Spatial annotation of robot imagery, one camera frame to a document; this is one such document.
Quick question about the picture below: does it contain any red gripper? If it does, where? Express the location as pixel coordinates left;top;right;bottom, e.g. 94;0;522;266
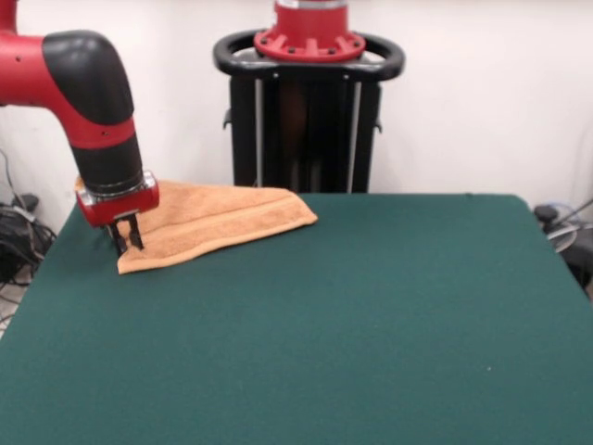
75;179;161;257

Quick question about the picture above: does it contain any orange terry towel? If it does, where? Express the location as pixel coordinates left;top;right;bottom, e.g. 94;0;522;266
75;175;320;276

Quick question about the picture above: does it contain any dark green table cloth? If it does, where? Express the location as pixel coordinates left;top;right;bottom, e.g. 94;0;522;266
0;191;593;445

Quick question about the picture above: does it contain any black bulky object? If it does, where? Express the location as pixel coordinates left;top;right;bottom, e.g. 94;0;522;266
562;243;593;298

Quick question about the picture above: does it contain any black cable bundle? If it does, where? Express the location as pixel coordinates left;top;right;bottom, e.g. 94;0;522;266
0;147;59;325

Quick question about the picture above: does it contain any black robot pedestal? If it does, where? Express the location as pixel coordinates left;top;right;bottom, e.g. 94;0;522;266
212;30;408;194

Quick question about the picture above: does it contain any blue cable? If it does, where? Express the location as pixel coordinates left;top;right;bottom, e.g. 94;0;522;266
544;198;593;228

